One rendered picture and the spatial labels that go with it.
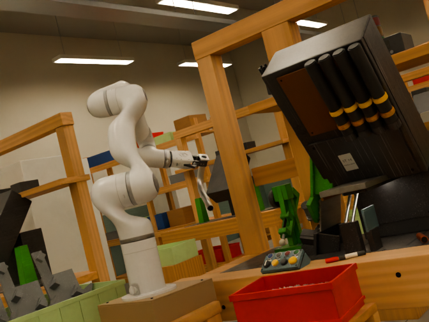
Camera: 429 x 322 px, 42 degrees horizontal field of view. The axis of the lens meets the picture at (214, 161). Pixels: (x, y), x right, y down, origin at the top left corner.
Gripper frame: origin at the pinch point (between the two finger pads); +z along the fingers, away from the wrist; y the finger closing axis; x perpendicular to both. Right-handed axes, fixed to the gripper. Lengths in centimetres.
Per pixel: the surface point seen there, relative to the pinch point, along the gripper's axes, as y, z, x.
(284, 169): -10.2, 37.0, -3.6
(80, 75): 796, -4, 252
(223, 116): 13.6, 10.6, -17.5
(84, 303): -56, -53, 34
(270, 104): -14.6, 19.9, -36.7
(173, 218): 425, 117, 316
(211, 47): 30, 3, -45
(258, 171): -1.0, 28.9, 3.1
